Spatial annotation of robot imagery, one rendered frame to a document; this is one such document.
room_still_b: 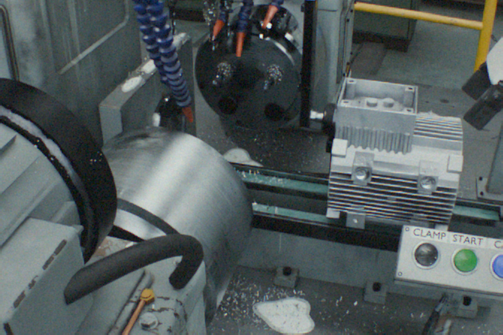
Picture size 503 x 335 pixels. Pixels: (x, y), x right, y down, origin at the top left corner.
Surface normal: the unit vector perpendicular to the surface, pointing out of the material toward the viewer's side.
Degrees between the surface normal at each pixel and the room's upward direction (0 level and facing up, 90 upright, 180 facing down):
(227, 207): 62
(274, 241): 90
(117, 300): 0
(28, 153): 40
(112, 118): 90
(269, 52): 90
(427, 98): 0
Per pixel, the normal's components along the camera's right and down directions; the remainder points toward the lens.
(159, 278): 0.00, -0.85
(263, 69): -0.28, 0.50
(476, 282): -0.17, -0.37
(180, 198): 0.51, -0.65
